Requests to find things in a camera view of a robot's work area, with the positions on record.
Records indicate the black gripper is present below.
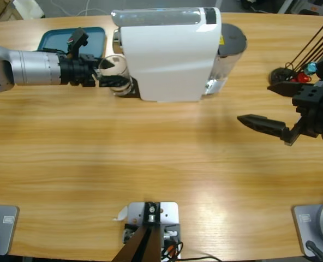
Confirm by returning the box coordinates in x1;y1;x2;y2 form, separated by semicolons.
59;53;131;88
237;81;323;147

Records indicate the clear glass cup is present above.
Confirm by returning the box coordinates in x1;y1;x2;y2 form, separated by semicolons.
100;54;134;96

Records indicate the grey coffee machine lid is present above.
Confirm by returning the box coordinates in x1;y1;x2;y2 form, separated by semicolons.
111;7;203;27

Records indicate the teal coffee capsule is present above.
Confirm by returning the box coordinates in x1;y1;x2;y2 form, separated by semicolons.
305;62;319;76

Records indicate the white capsule coffee machine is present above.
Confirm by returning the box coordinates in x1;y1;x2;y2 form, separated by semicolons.
111;7;249;104

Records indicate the black capsule holder with rods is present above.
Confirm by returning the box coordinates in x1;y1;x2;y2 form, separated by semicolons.
269;17;323;84

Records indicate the teal plastic serving tray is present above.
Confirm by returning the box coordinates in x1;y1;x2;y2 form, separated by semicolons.
35;26;107;59

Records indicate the clear water tank black lid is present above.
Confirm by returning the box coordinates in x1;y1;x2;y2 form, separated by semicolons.
210;23;249;82

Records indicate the black office chair base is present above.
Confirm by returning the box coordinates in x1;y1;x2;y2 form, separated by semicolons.
239;0;278;14

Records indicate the white foam block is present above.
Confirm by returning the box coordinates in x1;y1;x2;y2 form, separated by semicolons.
13;0;45;19

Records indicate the dark equipment with orange part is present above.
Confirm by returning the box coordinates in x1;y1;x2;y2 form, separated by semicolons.
297;0;323;16

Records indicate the white paper tab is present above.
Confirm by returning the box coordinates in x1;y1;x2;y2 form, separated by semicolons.
112;206;129;222

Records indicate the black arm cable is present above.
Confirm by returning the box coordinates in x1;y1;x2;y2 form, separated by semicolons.
41;47;71;55

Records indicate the white floor cable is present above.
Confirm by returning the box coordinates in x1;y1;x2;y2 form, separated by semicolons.
51;0;110;17

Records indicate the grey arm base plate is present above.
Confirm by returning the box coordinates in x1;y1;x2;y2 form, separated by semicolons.
0;205;20;257
291;201;323;258

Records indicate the black base cable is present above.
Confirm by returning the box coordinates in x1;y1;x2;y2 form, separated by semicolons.
305;240;323;262

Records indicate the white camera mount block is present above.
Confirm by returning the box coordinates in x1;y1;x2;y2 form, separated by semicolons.
123;201;182;259

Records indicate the black and orange cable bundle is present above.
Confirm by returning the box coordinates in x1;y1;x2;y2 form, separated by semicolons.
161;239;223;262

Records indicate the dark camera post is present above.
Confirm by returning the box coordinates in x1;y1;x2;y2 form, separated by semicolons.
112;201;162;262

